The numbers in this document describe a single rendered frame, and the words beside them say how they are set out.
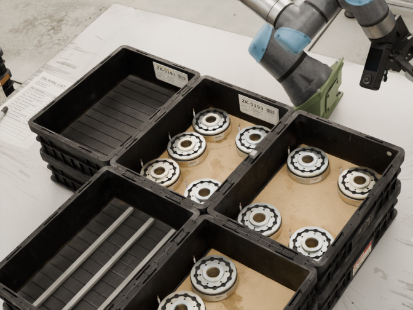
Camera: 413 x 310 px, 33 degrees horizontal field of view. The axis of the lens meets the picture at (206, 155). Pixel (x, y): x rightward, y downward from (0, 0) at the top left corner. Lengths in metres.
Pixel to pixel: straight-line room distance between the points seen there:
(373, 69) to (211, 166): 0.47
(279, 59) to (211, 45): 0.47
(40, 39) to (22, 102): 1.62
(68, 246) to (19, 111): 0.75
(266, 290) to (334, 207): 0.28
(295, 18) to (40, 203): 0.88
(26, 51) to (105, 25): 1.32
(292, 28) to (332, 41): 1.96
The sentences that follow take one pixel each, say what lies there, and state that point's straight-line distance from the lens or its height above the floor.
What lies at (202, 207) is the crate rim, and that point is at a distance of 1.58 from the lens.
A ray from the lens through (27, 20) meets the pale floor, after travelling 4.17.
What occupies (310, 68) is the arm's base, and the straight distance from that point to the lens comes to 2.03.
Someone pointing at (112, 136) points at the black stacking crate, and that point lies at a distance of 1.95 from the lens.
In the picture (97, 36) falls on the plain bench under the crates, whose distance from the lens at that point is 2.59.
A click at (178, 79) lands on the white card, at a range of 1.99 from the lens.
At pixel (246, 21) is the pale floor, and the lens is 3.78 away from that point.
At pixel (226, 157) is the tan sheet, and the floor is 0.83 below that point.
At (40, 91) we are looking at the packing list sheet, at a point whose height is 0.70.
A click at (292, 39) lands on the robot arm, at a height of 1.16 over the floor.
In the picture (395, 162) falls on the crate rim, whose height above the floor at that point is 0.93.
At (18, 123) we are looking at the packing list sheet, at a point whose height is 0.70.
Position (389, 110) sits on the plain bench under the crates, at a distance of 2.14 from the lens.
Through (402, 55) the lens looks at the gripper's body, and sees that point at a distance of 1.71.
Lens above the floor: 2.11
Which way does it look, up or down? 44 degrees down
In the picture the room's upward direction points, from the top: 9 degrees counter-clockwise
